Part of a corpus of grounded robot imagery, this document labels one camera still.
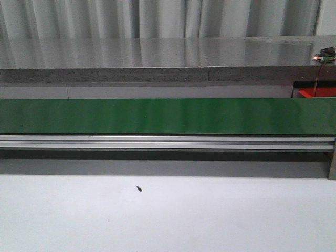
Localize grey stone counter shelf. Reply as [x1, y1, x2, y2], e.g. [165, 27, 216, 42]
[1, 36, 335, 83]

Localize green conveyor belt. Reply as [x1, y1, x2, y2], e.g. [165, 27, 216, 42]
[1, 98, 335, 135]

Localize red plastic tray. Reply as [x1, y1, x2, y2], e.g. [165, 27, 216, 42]
[297, 87, 336, 98]

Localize small green circuit board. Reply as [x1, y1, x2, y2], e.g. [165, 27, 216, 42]
[312, 54, 335, 63]

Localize grey white curtain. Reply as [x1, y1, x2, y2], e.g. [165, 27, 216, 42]
[1, 1, 335, 40]

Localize aluminium conveyor frame rail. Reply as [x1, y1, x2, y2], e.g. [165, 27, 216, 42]
[1, 134, 335, 180]

